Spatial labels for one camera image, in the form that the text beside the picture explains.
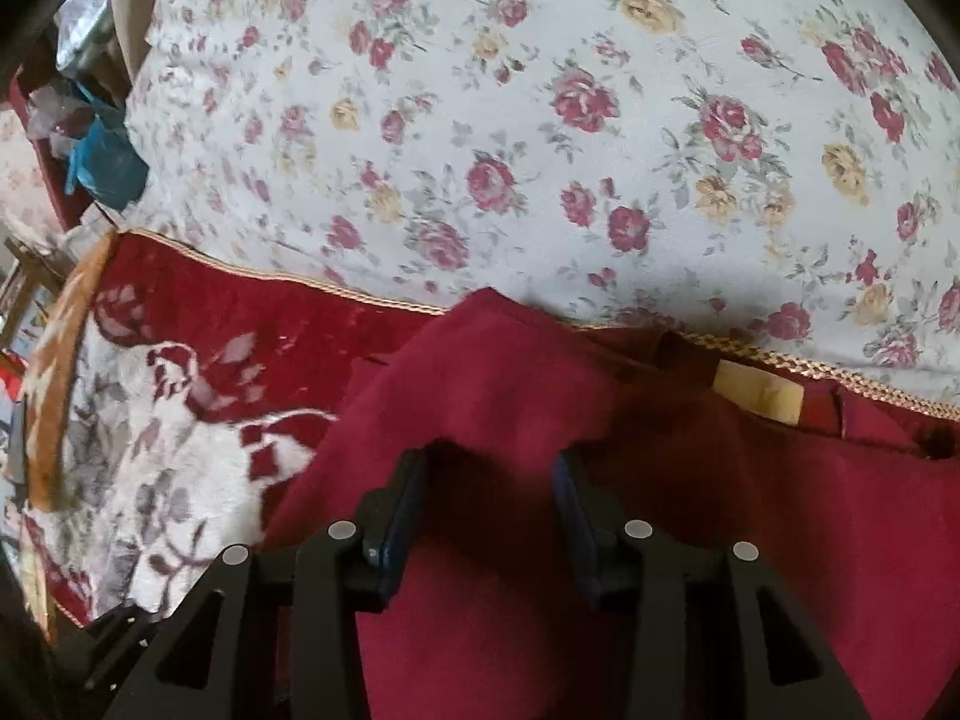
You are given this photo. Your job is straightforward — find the dark red garment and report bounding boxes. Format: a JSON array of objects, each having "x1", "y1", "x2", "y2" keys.
[{"x1": 264, "y1": 288, "x2": 960, "y2": 720}]

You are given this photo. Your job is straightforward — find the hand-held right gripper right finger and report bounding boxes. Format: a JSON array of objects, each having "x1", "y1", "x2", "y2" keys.
[{"x1": 550, "y1": 450, "x2": 845, "y2": 720}]

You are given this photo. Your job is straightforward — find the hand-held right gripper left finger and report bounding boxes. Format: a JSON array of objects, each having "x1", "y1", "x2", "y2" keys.
[{"x1": 103, "y1": 450, "x2": 430, "y2": 720}]

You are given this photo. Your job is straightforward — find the clear plastic wrap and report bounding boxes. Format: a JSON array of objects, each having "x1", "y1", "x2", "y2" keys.
[{"x1": 54, "y1": 0, "x2": 115, "y2": 79}]

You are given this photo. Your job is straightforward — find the red white floral plush blanket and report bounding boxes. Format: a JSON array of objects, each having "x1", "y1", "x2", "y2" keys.
[{"x1": 15, "y1": 228, "x2": 960, "y2": 647}]

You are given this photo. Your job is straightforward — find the white floral bed sheet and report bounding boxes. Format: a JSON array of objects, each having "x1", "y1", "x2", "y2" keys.
[{"x1": 123, "y1": 0, "x2": 960, "y2": 403}]

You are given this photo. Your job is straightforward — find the blue plastic bag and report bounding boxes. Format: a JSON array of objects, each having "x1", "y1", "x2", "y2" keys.
[{"x1": 63, "y1": 81, "x2": 149, "y2": 212}]

